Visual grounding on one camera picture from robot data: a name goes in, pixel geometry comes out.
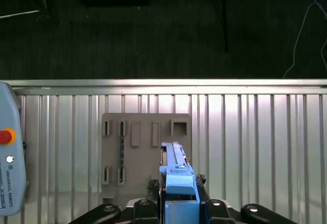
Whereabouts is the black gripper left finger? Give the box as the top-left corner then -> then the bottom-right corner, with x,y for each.
67,179 -> 161,224

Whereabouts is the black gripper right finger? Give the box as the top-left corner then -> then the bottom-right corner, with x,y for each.
194,173 -> 284,224

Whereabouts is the hard disk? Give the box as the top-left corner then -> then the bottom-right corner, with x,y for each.
158,141 -> 202,224

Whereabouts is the grey parts rack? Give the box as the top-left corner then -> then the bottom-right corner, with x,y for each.
101,112 -> 192,202

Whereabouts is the pale blue teach pendant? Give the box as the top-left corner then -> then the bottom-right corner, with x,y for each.
0,81 -> 29,216

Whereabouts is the thin white cable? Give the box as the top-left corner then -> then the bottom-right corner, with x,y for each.
282,0 -> 327,80

